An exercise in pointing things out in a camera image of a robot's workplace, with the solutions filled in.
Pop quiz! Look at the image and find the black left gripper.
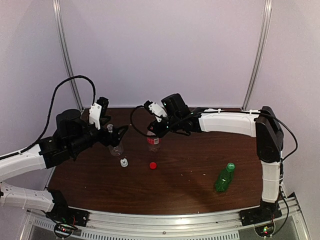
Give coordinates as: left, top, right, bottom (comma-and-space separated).
67, 115, 128, 154

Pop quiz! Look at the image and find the red label water bottle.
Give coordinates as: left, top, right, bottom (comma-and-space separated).
146, 130, 161, 153

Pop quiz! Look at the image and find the clear plastic bottle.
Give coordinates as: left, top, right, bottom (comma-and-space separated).
107, 124, 124, 157

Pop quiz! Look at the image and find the red bottle cap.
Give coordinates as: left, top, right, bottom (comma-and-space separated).
149, 162, 158, 170

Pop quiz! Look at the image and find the white flip bottle cap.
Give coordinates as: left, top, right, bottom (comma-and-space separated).
120, 158, 129, 168

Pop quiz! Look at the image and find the green plastic bottle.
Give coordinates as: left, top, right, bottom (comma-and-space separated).
214, 167, 235, 193

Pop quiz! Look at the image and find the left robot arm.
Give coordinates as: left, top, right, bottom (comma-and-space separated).
0, 109, 129, 222

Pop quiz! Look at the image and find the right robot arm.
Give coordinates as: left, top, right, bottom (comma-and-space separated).
143, 93, 284, 221

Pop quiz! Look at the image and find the left circuit board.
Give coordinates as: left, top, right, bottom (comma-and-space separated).
53, 223, 75, 238

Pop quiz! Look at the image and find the circuit board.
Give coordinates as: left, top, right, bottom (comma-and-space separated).
53, 223, 75, 238
254, 223, 275, 238

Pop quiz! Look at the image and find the right circuit board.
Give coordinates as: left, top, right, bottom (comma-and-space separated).
254, 223, 275, 238

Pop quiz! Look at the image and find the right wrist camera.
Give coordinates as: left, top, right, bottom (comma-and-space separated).
143, 100, 168, 123

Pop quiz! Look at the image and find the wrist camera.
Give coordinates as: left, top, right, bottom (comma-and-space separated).
88, 96, 109, 130
143, 100, 168, 123

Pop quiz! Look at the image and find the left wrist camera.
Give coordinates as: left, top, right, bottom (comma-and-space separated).
88, 96, 109, 130

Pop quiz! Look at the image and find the right black braided cable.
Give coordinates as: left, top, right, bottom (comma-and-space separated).
130, 104, 151, 137

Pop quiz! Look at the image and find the black braided cable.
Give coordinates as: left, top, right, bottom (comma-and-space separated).
130, 104, 151, 137
0, 75, 97, 160

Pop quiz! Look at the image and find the left black braided cable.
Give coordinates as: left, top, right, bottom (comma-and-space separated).
0, 75, 97, 160

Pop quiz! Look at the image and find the front aluminium rail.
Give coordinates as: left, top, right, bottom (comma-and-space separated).
24, 197, 306, 240

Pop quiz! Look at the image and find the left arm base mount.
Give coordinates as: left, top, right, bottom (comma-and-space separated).
46, 190, 89, 227

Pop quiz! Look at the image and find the left aluminium frame post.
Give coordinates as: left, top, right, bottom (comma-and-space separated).
52, 0, 84, 111

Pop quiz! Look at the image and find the aluminium frame post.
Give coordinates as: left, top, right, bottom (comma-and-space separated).
52, 0, 84, 111
242, 0, 273, 110

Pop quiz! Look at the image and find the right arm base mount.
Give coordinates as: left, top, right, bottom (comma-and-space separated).
239, 200, 283, 226

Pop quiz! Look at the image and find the right aluminium frame post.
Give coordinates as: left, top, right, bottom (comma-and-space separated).
242, 0, 273, 110

